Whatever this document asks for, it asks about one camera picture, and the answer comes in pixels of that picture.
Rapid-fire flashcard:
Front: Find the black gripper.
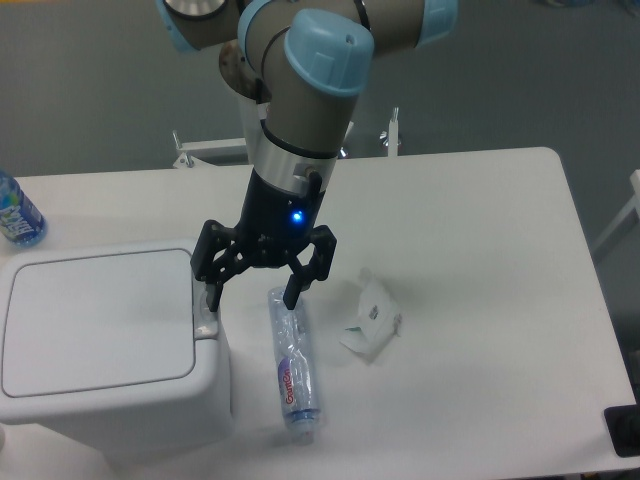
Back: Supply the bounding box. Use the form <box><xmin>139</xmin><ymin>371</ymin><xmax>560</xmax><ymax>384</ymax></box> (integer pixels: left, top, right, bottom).
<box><xmin>190</xmin><ymin>169</ymin><xmax>337</xmax><ymax>313</ymax></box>

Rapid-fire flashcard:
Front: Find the white plastic trash can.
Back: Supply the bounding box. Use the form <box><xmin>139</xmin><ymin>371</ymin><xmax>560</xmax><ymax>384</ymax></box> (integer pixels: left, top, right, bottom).
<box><xmin>1</xmin><ymin>239</ymin><xmax>233</xmax><ymax>456</ymax></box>

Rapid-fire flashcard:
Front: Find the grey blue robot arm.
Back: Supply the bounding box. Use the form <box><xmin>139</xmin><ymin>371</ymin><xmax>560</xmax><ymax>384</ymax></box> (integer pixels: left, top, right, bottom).
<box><xmin>157</xmin><ymin>1</ymin><xmax>459</xmax><ymax>311</ymax></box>

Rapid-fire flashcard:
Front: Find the clear empty plastic bottle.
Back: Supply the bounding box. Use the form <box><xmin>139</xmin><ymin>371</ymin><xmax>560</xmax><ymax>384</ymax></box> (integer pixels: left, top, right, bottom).
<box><xmin>268</xmin><ymin>287</ymin><xmax>321</xmax><ymax>445</ymax></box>

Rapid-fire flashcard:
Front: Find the crumpled white paper wrapper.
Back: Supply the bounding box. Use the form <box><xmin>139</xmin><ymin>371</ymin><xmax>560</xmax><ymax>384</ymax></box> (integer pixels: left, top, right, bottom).
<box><xmin>340</xmin><ymin>268</ymin><xmax>403</xmax><ymax>363</ymax></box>

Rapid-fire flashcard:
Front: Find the blue labelled water bottle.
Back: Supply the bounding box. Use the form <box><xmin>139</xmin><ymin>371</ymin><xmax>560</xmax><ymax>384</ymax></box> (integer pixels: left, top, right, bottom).
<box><xmin>1</xmin><ymin>171</ymin><xmax>47</xmax><ymax>247</ymax></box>

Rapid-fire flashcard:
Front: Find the black clamp on table edge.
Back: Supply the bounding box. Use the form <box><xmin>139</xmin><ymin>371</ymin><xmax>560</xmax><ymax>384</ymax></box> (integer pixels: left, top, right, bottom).
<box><xmin>604</xmin><ymin>404</ymin><xmax>639</xmax><ymax>458</ymax></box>

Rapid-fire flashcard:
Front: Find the white frame at right edge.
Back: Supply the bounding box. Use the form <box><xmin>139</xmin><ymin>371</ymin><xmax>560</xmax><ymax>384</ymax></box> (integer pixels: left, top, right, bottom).
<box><xmin>591</xmin><ymin>170</ymin><xmax>639</xmax><ymax>264</ymax></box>

